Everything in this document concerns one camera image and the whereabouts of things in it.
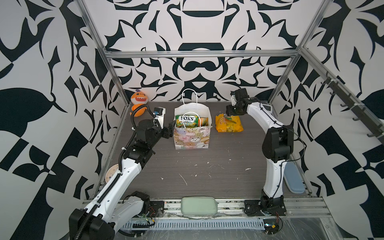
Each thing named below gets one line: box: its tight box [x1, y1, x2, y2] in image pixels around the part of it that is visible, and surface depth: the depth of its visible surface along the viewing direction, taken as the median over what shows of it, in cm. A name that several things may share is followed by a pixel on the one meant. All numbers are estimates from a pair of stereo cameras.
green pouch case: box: [181, 196, 218, 216], surface depth 75 cm
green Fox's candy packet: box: [175, 114, 199, 128], surface depth 88 cm
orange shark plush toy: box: [130, 89, 148, 117], surface depth 114 cm
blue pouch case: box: [283, 161, 305, 194], surface depth 83 cm
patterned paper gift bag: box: [173, 88, 213, 150], surface depth 86 cm
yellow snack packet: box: [215, 113, 244, 133], surface depth 104 cm
